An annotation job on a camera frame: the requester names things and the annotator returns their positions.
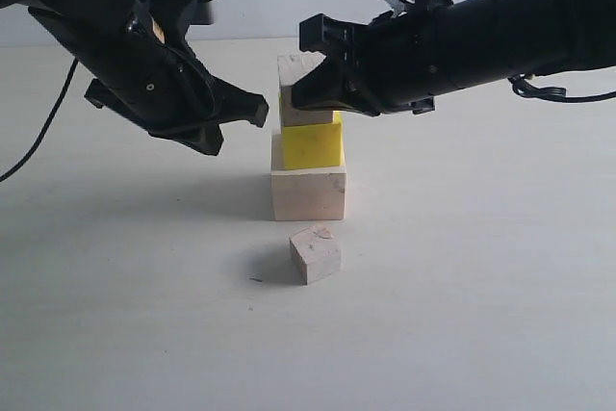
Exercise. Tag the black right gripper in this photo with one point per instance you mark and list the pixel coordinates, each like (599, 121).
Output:
(392, 65)

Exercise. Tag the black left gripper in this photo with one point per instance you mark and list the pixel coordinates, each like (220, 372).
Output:
(164, 89)

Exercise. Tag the small wooden cube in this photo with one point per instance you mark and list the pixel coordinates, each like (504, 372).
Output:
(315, 253)
(292, 69)

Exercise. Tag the yellow cube block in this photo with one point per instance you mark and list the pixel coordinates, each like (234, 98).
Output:
(313, 145)

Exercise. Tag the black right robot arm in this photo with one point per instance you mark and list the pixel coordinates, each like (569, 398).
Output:
(521, 39)

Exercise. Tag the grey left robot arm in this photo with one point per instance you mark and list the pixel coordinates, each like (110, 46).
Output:
(144, 69)

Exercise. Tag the large wooden block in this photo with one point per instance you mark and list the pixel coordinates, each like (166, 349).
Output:
(310, 194)

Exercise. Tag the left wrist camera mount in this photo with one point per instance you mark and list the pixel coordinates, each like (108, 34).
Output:
(172, 19)

